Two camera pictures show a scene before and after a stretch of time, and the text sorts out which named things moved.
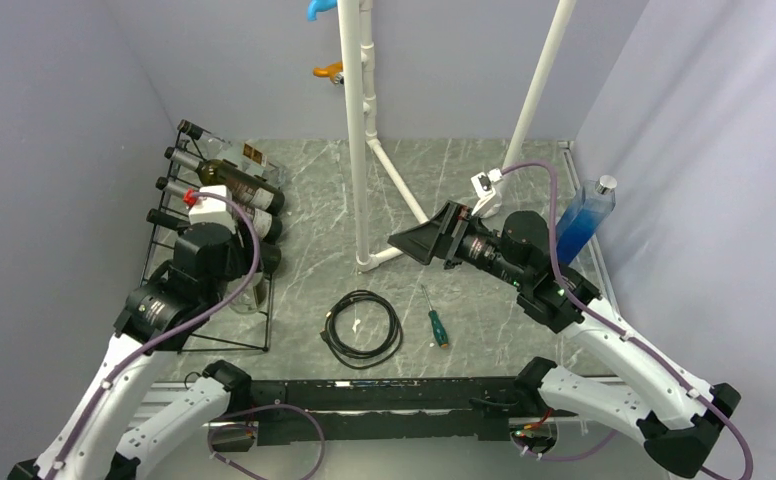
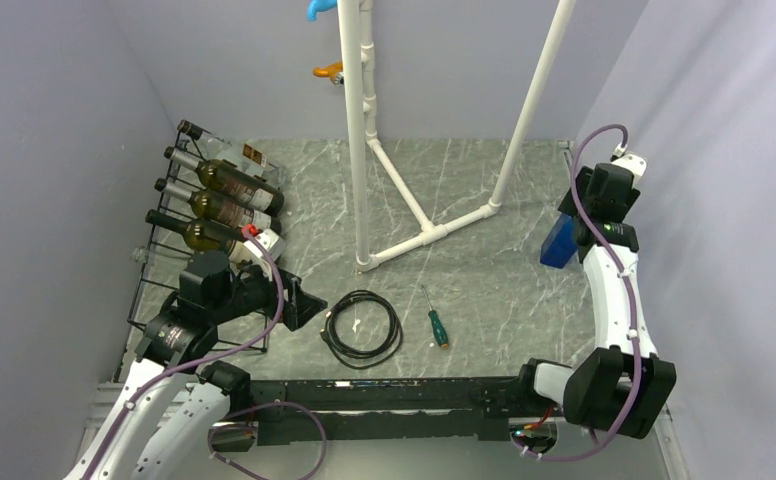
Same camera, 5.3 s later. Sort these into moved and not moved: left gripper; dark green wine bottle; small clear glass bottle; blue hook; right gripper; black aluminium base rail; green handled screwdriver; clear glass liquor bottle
Moved: right gripper; left gripper; small clear glass bottle
Not moved: dark green wine bottle; blue hook; black aluminium base rail; green handled screwdriver; clear glass liquor bottle
